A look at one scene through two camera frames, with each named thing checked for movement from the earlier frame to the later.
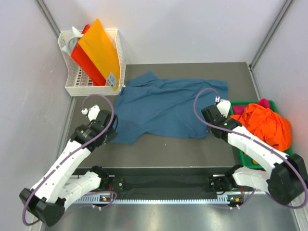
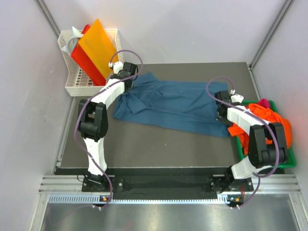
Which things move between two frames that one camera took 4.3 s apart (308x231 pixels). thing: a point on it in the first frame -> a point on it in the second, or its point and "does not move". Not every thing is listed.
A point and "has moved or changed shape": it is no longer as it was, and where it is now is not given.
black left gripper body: [111, 134] -> [130, 88]
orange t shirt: [275, 129] does not move
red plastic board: [83, 60] does not move
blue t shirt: [149, 106] has moved or changed shape
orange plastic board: [101, 49] does not move
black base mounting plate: [167, 182] does not move
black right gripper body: [209, 129] -> [222, 120]
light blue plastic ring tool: [75, 33] does not move
